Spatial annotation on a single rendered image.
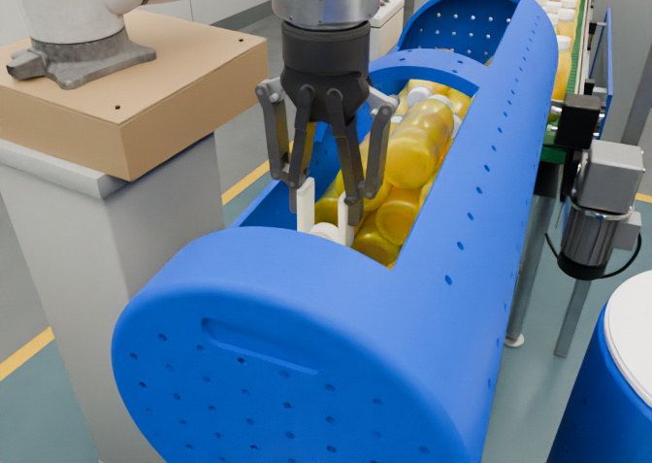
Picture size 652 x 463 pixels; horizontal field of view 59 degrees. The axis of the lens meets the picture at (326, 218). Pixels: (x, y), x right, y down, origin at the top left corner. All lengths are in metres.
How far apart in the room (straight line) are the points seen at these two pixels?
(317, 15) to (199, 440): 0.34
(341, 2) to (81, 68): 0.65
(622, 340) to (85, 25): 0.87
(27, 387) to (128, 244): 1.09
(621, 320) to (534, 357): 1.42
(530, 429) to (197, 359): 1.55
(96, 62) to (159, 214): 0.29
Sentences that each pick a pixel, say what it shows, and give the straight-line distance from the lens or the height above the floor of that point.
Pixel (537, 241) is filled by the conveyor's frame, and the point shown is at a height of 0.43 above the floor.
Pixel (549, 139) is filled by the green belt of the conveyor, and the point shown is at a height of 0.90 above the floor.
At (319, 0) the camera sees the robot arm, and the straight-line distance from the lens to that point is 0.46.
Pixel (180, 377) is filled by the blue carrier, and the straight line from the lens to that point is 0.45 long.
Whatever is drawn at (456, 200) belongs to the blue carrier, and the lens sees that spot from 0.48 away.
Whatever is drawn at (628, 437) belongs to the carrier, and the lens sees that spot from 0.65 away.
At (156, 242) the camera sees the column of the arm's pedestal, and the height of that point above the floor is 0.80.
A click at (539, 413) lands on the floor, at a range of 1.94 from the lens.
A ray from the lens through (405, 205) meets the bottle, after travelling 0.70.
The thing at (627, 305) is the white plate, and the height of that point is 1.04.
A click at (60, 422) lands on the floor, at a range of 1.97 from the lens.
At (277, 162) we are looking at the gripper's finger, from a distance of 0.57.
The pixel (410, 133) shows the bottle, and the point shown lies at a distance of 0.67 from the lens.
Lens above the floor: 1.46
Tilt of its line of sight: 34 degrees down
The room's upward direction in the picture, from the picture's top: straight up
